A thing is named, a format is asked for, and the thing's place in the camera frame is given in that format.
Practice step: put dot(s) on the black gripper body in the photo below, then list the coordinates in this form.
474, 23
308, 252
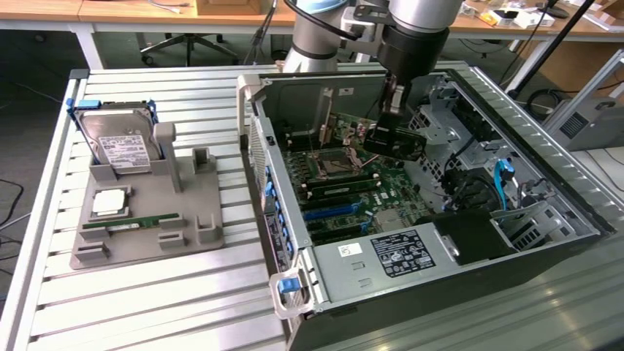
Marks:
410, 51

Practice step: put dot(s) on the black graphics card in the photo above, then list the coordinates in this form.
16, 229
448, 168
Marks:
395, 142

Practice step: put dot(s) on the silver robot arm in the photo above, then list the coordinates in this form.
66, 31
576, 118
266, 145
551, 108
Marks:
312, 36

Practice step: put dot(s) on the silver disk bay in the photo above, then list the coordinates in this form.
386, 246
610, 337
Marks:
454, 135
536, 226

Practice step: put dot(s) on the metal socket cover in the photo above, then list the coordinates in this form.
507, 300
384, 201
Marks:
358, 157

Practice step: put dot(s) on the thin locking lever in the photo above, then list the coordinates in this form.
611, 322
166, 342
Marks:
311, 142

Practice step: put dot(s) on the green motherboard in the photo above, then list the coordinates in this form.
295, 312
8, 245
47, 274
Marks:
390, 179

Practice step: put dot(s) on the CPU socket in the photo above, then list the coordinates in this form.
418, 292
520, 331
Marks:
334, 166

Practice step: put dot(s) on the white box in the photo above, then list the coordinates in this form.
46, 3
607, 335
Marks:
531, 22

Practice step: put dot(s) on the black RAM stick with label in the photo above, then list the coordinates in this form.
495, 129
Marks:
342, 189

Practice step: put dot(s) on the black stand pole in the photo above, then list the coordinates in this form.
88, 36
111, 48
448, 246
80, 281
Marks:
560, 36

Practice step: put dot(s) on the black monitor base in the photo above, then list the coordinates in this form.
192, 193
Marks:
556, 12

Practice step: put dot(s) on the black long expansion slot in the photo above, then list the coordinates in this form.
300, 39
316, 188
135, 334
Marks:
336, 235
324, 204

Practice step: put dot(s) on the silver chipset heatsink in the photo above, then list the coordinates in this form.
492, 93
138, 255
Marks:
390, 220

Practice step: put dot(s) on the blue expansion slot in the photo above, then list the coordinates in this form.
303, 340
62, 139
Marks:
328, 213

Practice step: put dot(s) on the brown cardboard box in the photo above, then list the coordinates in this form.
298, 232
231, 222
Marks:
224, 7

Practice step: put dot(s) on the grey computer tower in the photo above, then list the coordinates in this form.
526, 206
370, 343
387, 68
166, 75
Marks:
599, 128

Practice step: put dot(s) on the black office chair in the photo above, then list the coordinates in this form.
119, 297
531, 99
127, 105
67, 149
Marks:
187, 40

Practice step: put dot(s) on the silver power supply unit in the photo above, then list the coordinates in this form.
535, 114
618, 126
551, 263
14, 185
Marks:
351, 281

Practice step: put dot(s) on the blue case latch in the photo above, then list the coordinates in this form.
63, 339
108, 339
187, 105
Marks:
287, 285

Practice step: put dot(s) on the black open PC case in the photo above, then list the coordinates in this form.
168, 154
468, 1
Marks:
536, 278

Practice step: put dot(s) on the hard disk in blue carrier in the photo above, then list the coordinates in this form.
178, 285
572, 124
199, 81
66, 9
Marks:
122, 146

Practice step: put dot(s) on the grey parts rack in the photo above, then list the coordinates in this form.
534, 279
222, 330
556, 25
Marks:
146, 204

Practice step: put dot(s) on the green RAM stick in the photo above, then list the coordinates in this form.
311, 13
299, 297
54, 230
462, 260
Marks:
136, 222

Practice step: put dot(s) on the silver CPU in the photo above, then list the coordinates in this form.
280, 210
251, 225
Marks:
108, 202

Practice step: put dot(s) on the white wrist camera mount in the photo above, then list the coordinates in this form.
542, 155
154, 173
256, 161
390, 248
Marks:
356, 25

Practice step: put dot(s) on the wooden desk white frame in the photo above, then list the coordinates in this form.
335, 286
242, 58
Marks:
470, 26
39, 11

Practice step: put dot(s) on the aluminium profile post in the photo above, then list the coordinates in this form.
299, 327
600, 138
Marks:
598, 78

